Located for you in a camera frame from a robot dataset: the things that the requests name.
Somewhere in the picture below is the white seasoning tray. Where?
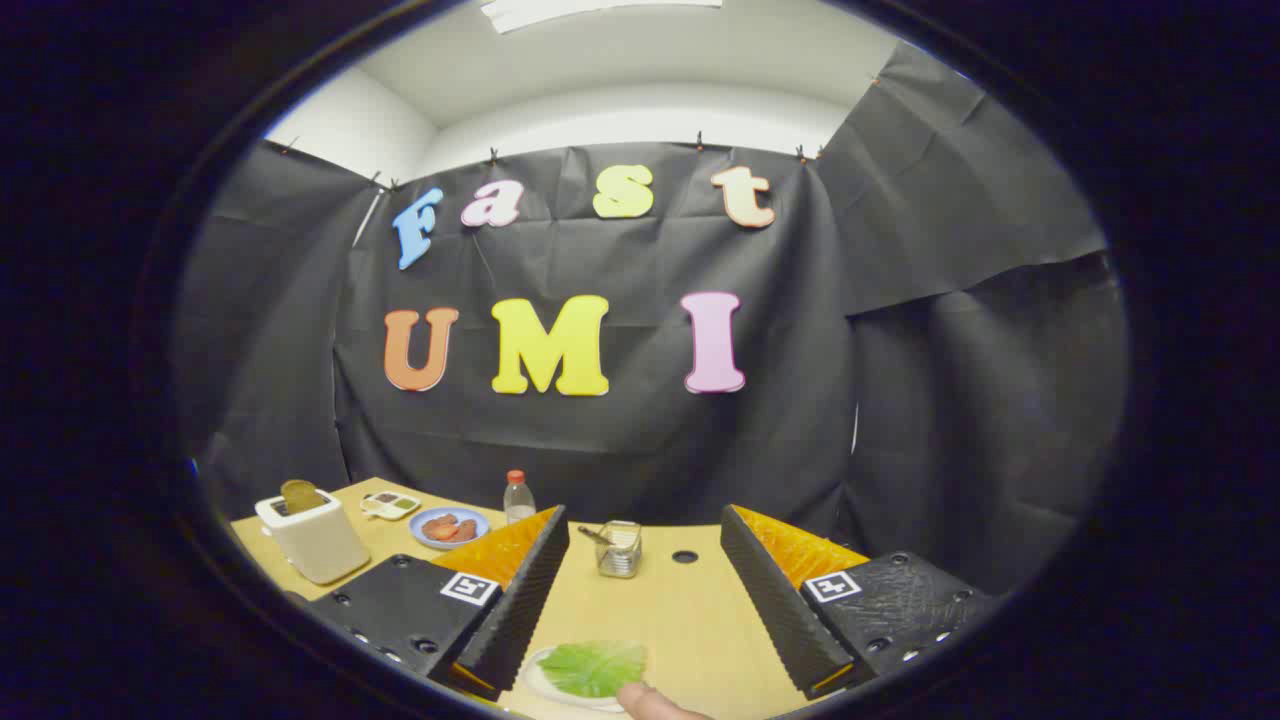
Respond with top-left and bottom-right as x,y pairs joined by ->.
360,491 -> 422,522

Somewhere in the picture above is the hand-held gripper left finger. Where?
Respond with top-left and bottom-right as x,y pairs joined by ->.
305,505 -> 571,703

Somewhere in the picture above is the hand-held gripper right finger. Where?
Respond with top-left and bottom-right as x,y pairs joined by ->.
720,504 -> 1001,701

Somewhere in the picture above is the metal wire utensil holder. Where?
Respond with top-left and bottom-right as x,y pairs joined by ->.
596,520 -> 643,579

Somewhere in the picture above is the blue round plate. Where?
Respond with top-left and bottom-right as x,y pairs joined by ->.
409,506 -> 491,552

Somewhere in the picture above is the white square plate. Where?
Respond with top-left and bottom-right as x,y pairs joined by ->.
524,645 -> 651,713

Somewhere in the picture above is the clear plastic water bottle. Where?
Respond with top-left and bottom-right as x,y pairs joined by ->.
503,470 -> 538,526

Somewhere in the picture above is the cream white toaster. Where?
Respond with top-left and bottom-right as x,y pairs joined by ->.
254,488 -> 372,586

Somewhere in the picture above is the green lettuce leaf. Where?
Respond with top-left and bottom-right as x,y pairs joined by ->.
538,640 -> 648,699

